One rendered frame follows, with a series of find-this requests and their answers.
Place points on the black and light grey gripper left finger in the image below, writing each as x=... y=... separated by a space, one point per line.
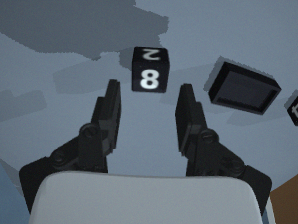
x=95 y=139

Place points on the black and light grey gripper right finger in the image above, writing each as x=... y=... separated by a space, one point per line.
x=195 y=139

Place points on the black number cube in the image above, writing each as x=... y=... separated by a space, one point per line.
x=150 y=70
x=293 y=111

